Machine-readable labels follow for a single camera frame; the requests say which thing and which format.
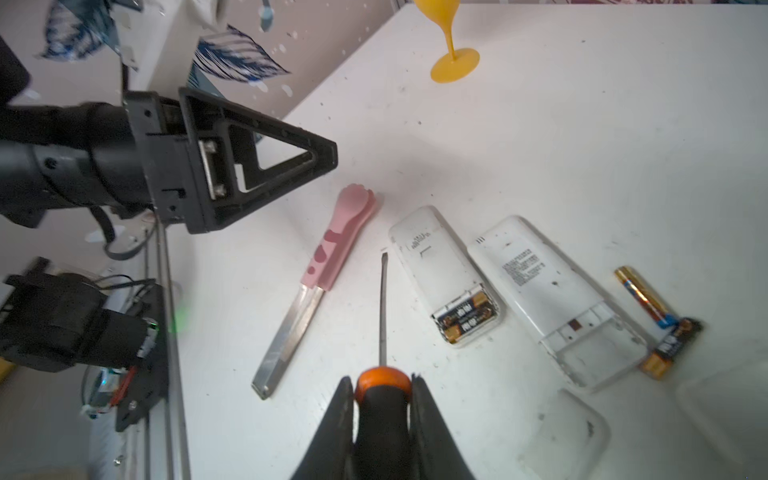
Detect grey small remote control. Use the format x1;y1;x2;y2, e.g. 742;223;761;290
389;205;505;347

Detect white remote control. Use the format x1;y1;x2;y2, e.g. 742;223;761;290
468;215;649;392

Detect orange black screwdriver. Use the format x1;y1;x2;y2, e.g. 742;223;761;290
354;253;411;479

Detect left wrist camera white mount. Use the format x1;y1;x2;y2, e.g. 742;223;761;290
110;0;232;94

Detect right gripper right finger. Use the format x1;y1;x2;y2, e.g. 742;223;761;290
409;375;475;479

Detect gold blue AAA battery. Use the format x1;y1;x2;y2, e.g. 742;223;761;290
614;266;679;329

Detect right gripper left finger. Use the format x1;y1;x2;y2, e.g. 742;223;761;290
292;376;355;479

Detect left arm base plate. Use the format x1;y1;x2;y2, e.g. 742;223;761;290
115;283;169;432

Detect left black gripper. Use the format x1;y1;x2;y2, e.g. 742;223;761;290
123;88;338;234

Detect yellow plastic goblet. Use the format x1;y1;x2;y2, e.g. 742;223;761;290
414;0;480;84

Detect white battery cover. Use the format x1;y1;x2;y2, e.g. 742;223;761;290
675;359;767;479

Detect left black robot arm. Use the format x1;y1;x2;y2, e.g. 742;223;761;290
1;47;338;372

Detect black gold AAA battery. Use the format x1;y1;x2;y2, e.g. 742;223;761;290
639;317;705;380

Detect small translucent battery cover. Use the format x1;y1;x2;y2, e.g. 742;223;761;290
518;389;611;480

